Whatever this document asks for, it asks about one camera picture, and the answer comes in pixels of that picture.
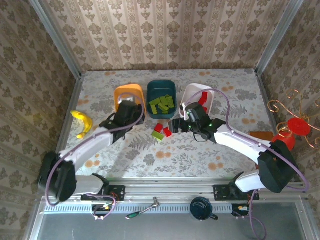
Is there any floral tablecloth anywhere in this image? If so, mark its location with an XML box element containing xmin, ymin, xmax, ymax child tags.
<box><xmin>61</xmin><ymin>69</ymin><xmax>288</xmax><ymax>180</ymax></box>

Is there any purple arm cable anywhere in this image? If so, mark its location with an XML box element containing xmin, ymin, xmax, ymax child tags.
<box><xmin>44</xmin><ymin>92</ymin><xmax>147</xmax><ymax>207</ymax></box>
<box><xmin>181</xmin><ymin>89</ymin><xmax>311</xmax><ymax>240</ymax></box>

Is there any red disc ornament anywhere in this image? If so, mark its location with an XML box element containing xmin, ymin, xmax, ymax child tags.
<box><xmin>287</xmin><ymin>117</ymin><xmax>311</xmax><ymax>137</ymax></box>

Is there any orange plastic container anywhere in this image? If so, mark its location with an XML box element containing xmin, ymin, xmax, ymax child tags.
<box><xmin>113</xmin><ymin>84</ymin><xmax>146</xmax><ymax>126</ymax></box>

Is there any white plastic container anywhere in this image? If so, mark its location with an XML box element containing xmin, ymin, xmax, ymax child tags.
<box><xmin>179</xmin><ymin>83</ymin><xmax>216</xmax><ymax>118</ymax></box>

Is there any teal plastic container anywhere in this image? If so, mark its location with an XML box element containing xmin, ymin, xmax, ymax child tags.
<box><xmin>146</xmin><ymin>79</ymin><xmax>178</xmax><ymax>120</ymax></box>

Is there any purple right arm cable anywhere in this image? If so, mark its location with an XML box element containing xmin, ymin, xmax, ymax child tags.
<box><xmin>181</xmin><ymin>89</ymin><xmax>311</xmax><ymax>240</ymax></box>

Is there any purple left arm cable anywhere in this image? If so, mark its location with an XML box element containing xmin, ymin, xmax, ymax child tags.
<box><xmin>44</xmin><ymin>92</ymin><xmax>147</xmax><ymax>207</ymax></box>

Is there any small coloured wire bundle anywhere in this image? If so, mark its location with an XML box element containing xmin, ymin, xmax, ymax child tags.
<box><xmin>91</xmin><ymin>203</ymin><xmax>116</xmax><ymax>222</ymax></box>
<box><xmin>231</xmin><ymin>203</ymin><xmax>251</xmax><ymax>221</ymax></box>

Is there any yellow banana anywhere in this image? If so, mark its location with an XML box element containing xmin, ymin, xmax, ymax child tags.
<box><xmin>70</xmin><ymin>110</ymin><xmax>93</xmax><ymax>140</ymax></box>

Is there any dark blue mug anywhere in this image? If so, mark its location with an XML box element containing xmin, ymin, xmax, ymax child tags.
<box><xmin>189</xmin><ymin>196</ymin><xmax>219</xmax><ymax>222</ymax></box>

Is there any red vase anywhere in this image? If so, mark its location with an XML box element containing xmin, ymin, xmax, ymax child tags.
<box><xmin>271</xmin><ymin>132</ymin><xmax>296</xmax><ymax>152</ymax></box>

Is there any slotted grey cable duct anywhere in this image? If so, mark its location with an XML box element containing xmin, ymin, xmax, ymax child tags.
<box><xmin>43</xmin><ymin>202</ymin><xmax>251</xmax><ymax>214</ymax></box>

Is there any aluminium frame post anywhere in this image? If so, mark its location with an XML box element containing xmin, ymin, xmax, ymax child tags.
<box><xmin>254</xmin><ymin>0</ymin><xmax>305</xmax><ymax>76</ymax></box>
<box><xmin>28</xmin><ymin>0</ymin><xmax>83</xmax><ymax>79</ymax></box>

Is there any aluminium table side rail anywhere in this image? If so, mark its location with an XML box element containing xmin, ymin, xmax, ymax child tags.
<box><xmin>254</xmin><ymin>69</ymin><xmax>296</xmax><ymax>182</ymax></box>
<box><xmin>56</xmin><ymin>73</ymin><xmax>85</xmax><ymax>153</ymax></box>

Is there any orange mat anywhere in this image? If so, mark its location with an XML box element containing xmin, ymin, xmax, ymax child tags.
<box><xmin>249</xmin><ymin>131</ymin><xmax>274</xmax><ymax>141</ymax></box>

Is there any green handled screwdriver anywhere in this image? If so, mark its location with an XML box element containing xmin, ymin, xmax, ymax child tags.
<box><xmin>125</xmin><ymin>211</ymin><xmax>148</xmax><ymax>220</ymax></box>

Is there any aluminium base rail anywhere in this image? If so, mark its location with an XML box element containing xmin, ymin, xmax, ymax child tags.
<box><xmin>37</xmin><ymin>177</ymin><xmax>308</xmax><ymax>201</ymax></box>

